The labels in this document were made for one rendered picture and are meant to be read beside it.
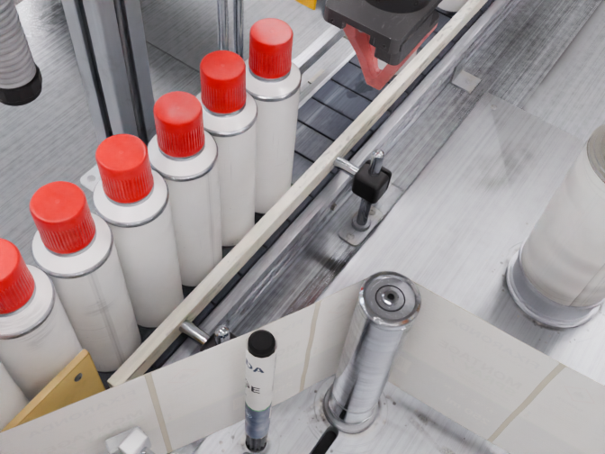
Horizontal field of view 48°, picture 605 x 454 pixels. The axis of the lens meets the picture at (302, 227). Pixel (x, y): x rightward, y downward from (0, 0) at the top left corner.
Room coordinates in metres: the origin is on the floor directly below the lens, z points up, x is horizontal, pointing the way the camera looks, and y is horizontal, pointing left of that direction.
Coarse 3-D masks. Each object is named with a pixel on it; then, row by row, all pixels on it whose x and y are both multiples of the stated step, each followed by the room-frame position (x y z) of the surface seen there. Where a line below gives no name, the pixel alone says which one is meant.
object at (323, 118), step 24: (360, 72) 0.61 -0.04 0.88; (312, 96) 0.56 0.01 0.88; (336, 96) 0.56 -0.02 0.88; (360, 96) 0.57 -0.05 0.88; (312, 120) 0.52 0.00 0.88; (336, 120) 0.53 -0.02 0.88; (384, 120) 0.54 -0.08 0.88; (312, 144) 0.49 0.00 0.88; (360, 144) 0.50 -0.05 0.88; (336, 168) 0.46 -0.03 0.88; (312, 192) 0.42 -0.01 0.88; (144, 336) 0.24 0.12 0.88
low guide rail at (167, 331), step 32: (480, 0) 0.72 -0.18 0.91; (448, 32) 0.66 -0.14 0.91; (416, 64) 0.59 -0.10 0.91; (384, 96) 0.54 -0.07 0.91; (352, 128) 0.48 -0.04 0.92; (320, 160) 0.44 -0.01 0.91; (288, 192) 0.39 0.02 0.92; (256, 224) 0.35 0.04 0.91; (192, 320) 0.26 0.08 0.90; (160, 352) 0.22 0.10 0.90
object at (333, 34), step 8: (328, 32) 0.57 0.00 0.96; (336, 32) 0.57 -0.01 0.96; (344, 32) 0.58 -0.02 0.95; (320, 40) 0.56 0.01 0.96; (328, 40) 0.56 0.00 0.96; (336, 40) 0.57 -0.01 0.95; (312, 48) 0.54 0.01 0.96; (320, 48) 0.54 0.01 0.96; (328, 48) 0.56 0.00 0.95; (304, 56) 0.53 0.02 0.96; (312, 56) 0.53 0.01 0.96; (320, 56) 0.54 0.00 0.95; (296, 64) 0.52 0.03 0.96; (304, 64) 0.52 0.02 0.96; (312, 64) 0.53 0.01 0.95
